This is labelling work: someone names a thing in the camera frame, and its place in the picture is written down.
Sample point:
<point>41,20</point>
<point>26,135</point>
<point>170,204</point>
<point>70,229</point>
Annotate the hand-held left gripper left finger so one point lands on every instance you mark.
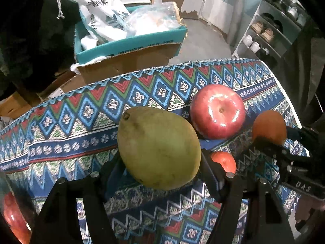
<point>115,176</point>

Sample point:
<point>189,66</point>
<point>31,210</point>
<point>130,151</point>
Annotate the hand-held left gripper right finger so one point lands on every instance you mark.
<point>212,176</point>

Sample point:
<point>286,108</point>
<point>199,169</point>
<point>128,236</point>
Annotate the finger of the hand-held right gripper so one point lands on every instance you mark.
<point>271,150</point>
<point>297,134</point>

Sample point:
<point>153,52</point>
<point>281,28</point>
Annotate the small orange tangerine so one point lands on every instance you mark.
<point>224,161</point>

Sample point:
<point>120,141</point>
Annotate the large orange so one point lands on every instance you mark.
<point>269,127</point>

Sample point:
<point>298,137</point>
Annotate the red apple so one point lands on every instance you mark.
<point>217,111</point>
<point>14,218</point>

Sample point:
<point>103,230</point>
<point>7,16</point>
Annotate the clear glass bowl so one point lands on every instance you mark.
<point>24,200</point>

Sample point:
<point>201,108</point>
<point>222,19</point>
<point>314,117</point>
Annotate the person's right hand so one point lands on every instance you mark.
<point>308,209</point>

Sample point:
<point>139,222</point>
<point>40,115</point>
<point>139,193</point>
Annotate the blue patterned blanket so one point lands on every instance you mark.
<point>76,137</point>

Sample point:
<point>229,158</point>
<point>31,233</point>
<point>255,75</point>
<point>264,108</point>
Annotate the small labelled cardboard box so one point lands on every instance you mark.
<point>63,87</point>

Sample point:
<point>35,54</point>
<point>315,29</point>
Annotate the shoe rack with shoes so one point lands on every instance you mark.
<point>266,34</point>

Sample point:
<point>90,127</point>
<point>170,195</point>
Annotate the white shoe rack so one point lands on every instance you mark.
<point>279,25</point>

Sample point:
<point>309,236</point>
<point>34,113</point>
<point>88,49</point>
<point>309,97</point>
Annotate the brown cardboard box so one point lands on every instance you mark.
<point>127,64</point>

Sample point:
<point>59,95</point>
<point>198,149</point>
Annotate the teal storage box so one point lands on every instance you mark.
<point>132,44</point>

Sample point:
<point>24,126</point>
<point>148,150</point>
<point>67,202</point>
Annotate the white door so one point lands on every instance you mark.
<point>218,0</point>

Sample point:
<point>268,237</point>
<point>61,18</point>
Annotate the clear plastic bag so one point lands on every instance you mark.
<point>152,17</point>

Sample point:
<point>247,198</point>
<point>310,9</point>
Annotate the white printed rice bag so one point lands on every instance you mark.
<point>99,10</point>

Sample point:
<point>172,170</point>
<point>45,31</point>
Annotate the black hanging jacket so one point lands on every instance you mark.
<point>28,30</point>

